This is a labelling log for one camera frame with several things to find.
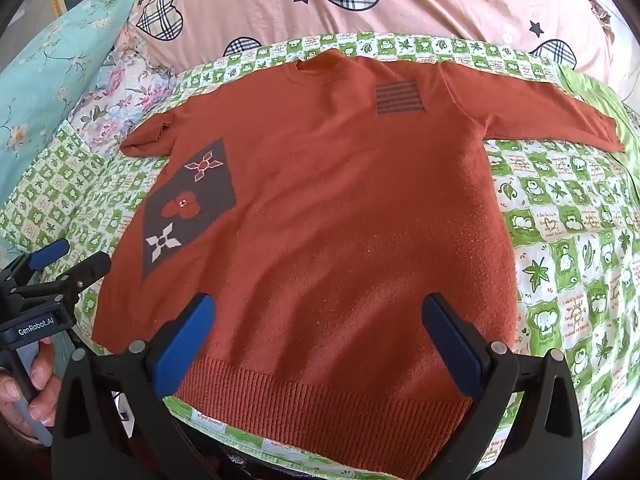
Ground teal floral cloth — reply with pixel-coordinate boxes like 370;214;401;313
0;0;151;211

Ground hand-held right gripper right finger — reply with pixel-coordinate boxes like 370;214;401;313
415;292;586;480

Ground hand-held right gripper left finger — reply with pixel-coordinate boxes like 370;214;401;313
51;293;221;480

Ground white floral pillow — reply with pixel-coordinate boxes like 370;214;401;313
67;25;211;161

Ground plain green sheet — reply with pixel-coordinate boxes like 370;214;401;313
555;67;640;171

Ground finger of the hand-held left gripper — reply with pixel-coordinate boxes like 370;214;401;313
0;238;71;288
14;251;112;307

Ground pink quilt with plaid hearts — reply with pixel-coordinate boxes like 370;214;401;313
127;0;621;92

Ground person's left hand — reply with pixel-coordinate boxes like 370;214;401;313
0;336;63;433

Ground orange knit sweater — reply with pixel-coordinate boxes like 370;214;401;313
91;50;626;480

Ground green frog print blanket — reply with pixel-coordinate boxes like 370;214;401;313
0;32;640;480

